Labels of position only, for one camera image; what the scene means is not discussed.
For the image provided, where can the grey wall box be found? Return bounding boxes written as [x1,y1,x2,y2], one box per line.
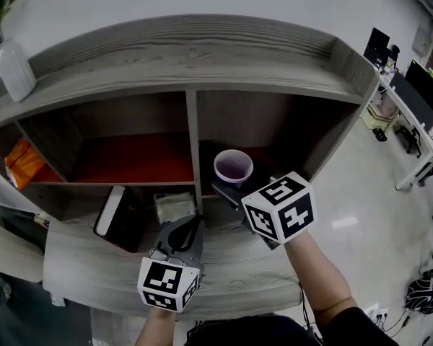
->
[412,25,433,56]

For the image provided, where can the grey wooden shelf unit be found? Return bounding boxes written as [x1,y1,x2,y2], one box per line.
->
[0,13,380,232]

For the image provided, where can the white paper cup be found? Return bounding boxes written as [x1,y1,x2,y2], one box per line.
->
[213,148,255,192]

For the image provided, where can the black office chair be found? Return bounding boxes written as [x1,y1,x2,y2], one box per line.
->
[394,125,424,159]

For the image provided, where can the bundle of black cables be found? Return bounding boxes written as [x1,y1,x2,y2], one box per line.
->
[405,275,433,316]

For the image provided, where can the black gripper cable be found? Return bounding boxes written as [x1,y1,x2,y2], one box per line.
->
[298,282,313,329]

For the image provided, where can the white vase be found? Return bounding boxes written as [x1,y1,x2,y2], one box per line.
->
[0,37,38,103]

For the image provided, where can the person's left forearm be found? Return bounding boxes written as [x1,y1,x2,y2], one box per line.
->
[133,305,178,346]

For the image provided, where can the pale yellow box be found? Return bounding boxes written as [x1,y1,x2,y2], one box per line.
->
[360,104,400,130]

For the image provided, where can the person's black clothing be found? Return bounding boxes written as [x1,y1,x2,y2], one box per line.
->
[172,305,402,346]

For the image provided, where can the person's right forearm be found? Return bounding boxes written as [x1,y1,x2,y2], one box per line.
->
[284,225,353,316]

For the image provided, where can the white tissue pack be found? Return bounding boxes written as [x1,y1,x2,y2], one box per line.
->
[152,191,198,225]

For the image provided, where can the black floor cables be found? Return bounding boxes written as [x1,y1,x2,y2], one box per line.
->
[373,310,414,338]

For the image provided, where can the dark red book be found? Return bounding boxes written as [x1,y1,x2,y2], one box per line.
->
[93,185,146,254]

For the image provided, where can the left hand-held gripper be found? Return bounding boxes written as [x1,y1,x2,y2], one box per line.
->
[136,213,206,314]

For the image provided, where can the black desk divider panel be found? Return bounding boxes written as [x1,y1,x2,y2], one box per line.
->
[388,71,433,132]

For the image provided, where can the orange packet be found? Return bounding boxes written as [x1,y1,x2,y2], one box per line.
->
[4,138,46,191]

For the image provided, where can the white power strip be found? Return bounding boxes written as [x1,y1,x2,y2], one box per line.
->
[367,306,391,324]

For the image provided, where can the small black monitor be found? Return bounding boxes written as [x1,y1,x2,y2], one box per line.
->
[362,27,391,67]

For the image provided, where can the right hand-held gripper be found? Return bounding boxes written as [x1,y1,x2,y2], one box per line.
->
[211,161,317,251]

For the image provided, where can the grey wooden desk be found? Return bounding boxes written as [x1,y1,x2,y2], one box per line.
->
[42,207,305,321]

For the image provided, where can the long white office desk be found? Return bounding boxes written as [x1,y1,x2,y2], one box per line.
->
[374,66,433,195]

